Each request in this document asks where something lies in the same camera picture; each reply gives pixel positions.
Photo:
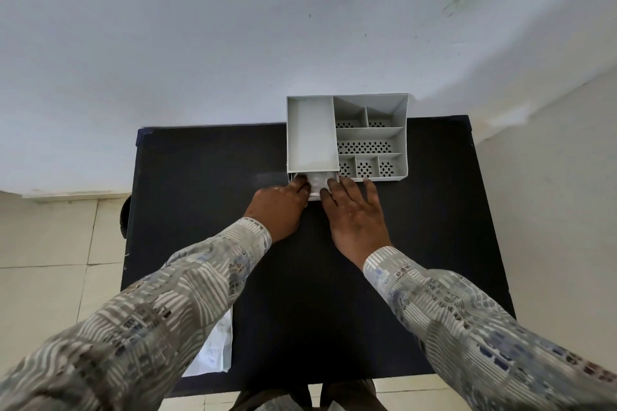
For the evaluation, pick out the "black chair back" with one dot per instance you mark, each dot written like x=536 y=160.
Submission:
x=126 y=217

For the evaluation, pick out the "person's dark trousers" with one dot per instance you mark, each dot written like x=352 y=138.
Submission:
x=347 y=396

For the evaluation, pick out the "person's left fingers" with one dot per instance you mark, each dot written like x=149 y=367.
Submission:
x=301 y=184

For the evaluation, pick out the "person's left forearm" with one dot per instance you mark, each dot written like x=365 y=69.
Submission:
x=144 y=319

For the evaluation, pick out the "person's right forearm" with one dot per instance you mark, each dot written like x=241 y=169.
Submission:
x=477 y=333

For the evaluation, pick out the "person's right thumb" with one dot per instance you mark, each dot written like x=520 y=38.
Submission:
x=327 y=197

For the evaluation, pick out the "person's left hand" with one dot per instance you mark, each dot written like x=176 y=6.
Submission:
x=277 y=211

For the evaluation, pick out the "white paper sheet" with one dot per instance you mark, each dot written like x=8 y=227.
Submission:
x=217 y=348

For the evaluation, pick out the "person's right hand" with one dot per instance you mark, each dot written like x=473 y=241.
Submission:
x=356 y=223

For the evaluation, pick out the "white compartment desk organizer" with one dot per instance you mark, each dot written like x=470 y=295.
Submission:
x=311 y=133

